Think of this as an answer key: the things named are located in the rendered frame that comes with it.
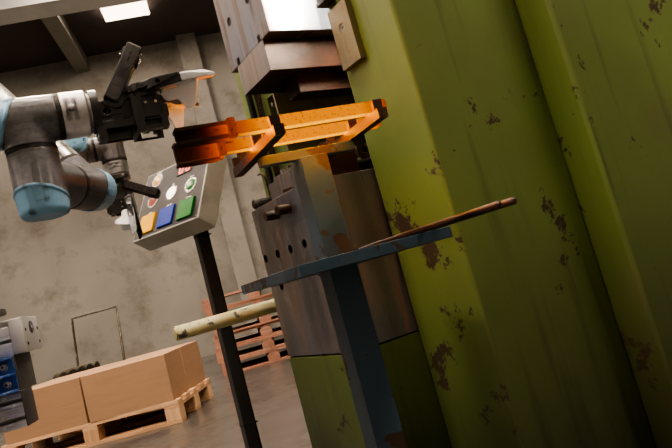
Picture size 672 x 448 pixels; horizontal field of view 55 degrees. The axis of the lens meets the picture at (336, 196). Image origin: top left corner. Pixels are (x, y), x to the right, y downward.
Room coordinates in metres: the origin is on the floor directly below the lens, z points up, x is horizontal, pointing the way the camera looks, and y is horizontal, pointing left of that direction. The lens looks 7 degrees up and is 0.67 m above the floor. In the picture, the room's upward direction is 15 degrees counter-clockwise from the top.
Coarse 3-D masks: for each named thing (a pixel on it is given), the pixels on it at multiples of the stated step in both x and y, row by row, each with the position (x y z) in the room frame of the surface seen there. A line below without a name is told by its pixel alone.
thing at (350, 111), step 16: (304, 112) 1.15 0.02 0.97; (320, 112) 1.16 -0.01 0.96; (336, 112) 1.18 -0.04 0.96; (352, 112) 1.19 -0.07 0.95; (368, 112) 1.21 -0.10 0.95; (176, 128) 1.05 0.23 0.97; (192, 128) 1.06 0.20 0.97; (208, 128) 1.08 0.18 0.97; (224, 128) 1.09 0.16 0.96; (240, 128) 1.10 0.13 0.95; (256, 128) 1.11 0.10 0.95; (288, 128) 1.16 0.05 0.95; (176, 144) 1.07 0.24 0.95; (192, 144) 1.07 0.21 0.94
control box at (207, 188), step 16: (224, 160) 2.22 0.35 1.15; (176, 176) 2.23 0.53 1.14; (192, 176) 2.17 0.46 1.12; (208, 176) 2.14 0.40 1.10; (176, 192) 2.20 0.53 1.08; (192, 192) 2.13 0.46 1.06; (208, 192) 2.12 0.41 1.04; (144, 208) 2.28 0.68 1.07; (160, 208) 2.22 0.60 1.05; (176, 208) 2.16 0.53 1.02; (208, 208) 2.11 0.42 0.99; (176, 224) 2.12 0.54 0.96; (192, 224) 2.10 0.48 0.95; (208, 224) 2.10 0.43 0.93; (144, 240) 2.22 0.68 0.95; (160, 240) 2.22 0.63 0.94; (176, 240) 2.21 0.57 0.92
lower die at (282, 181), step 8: (368, 152) 1.90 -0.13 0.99; (288, 168) 1.81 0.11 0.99; (368, 168) 1.89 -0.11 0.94; (280, 176) 1.86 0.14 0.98; (288, 176) 1.82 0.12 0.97; (272, 184) 1.91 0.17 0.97; (280, 184) 1.87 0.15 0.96; (288, 184) 1.83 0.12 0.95; (272, 192) 1.92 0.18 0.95; (280, 192) 1.88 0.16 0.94
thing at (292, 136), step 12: (360, 120) 1.33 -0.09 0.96; (288, 132) 1.26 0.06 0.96; (300, 132) 1.27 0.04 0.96; (312, 132) 1.28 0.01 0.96; (324, 132) 1.30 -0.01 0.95; (336, 132) 1.31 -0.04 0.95; (216, 144) 1.21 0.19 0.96; (228, 144) 1.21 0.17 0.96; (240, 144) 1.22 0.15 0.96; (276, 144) 1.26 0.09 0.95; (180, 156) 1.18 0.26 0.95; (192, 156) 1.19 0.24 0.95; (204, 156) 1.20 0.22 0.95; (216, 156) 1.20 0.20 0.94
